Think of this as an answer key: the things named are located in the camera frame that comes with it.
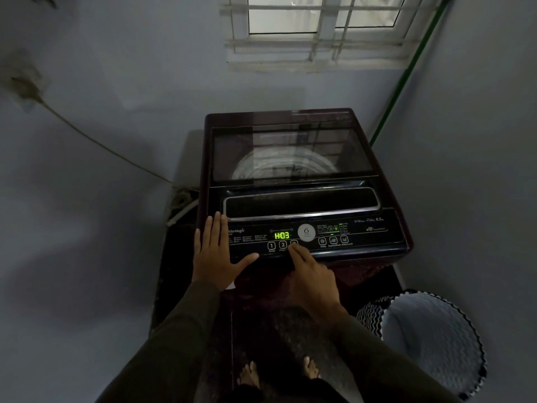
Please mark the person's left hand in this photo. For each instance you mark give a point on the person's left hand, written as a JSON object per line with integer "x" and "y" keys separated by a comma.
{"x": 216, "y": 256}

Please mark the person's right hand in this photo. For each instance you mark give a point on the person's right hand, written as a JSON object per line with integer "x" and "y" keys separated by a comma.
{"x": 314, "y": 285}

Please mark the dark maroon washing machine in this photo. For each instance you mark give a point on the dark maroon washing machine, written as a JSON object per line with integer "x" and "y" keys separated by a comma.
{"x": 293, "y": 159}

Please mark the black white zigzag laundry basket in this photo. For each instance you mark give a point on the black white zigzag laundry basket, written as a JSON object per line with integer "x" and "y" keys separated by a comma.
{"x": 428, "y": 339}

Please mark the glass washing machine lid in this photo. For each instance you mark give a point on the glass washing machine lid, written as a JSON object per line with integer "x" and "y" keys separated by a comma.
{"x": 289, "y": 146}

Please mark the person's right forearm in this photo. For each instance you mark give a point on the person's right forearm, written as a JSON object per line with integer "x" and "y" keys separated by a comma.
{"x": 386, "y": 365}

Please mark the person's left forearm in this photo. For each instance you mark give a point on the person's left forearm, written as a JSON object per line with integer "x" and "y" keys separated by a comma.
{"x": 168, "y": 348}

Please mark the person's right foot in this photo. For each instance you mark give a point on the person's right foot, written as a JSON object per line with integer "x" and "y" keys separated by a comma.
{"x": 310, "y": 367}

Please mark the person's foot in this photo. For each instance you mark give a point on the person's foot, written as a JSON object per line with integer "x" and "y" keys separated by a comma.
{"x": 310, "y": 367}
{"x": 248, "y": 373}

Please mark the person's left foot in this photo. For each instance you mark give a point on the person's left foot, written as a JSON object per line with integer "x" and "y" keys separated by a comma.
{"x": 248, "y": 373}

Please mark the green pipe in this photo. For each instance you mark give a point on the green pipe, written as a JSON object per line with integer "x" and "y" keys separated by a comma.
{"x": 411, "y": 71}

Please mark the window with white bars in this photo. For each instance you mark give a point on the window with white bars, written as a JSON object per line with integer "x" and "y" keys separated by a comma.
{"x": 319, "y": 20}

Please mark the white wall socket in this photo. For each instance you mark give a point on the white wall socket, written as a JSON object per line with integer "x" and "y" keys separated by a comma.
{"x": 25, "y": 83}

